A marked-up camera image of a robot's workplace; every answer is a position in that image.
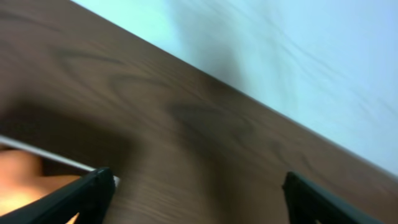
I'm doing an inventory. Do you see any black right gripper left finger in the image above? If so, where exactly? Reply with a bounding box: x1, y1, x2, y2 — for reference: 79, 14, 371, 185
1, 167, 116, 224

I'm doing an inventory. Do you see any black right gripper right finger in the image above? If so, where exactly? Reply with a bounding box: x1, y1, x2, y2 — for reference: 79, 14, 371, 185
282, 172, 380, 224

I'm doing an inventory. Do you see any white open cardboard box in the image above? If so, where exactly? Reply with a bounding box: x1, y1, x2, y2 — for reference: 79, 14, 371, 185
0, 135, 121, 188

